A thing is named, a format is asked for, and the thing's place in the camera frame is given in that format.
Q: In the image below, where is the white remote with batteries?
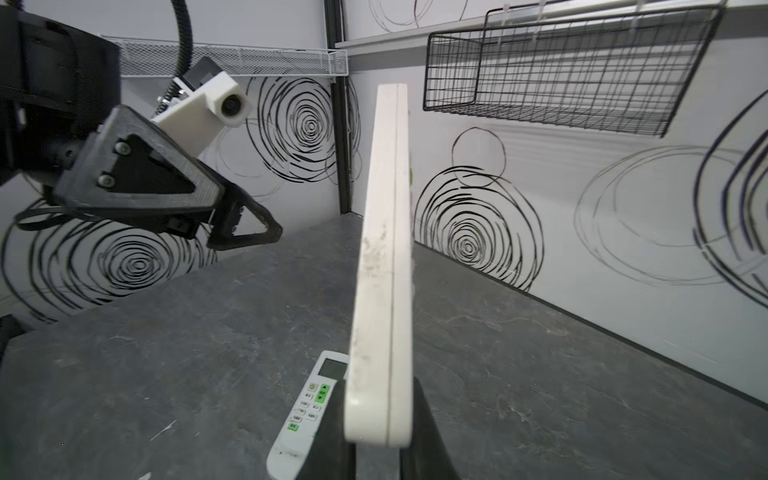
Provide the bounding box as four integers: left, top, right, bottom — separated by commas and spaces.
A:
343, 83, 414, 449

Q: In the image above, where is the white remote tilted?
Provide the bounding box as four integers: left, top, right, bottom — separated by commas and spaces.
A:
266, 350, 349, 479

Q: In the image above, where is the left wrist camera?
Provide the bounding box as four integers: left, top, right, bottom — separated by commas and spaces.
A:
152, 56, 253, 157

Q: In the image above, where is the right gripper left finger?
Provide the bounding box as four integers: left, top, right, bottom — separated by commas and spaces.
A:
296, 380, 356, 480

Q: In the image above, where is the white mesh shelf basket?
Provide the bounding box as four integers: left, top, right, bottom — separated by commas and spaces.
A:
106, 36, 349, 78

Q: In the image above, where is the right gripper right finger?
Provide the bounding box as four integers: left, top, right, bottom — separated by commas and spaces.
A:
399, 378, 459, 480

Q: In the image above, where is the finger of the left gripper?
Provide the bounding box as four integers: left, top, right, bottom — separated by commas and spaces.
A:
207, 181, 283, 251

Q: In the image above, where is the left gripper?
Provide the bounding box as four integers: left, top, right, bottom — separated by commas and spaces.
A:
1, 5, 226, 234

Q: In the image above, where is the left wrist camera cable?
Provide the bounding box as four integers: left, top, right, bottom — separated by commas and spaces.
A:
155, 0, 194, 115

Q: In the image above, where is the black wire basket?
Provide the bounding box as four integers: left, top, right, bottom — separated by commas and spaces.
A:
422, 3, 725, 138

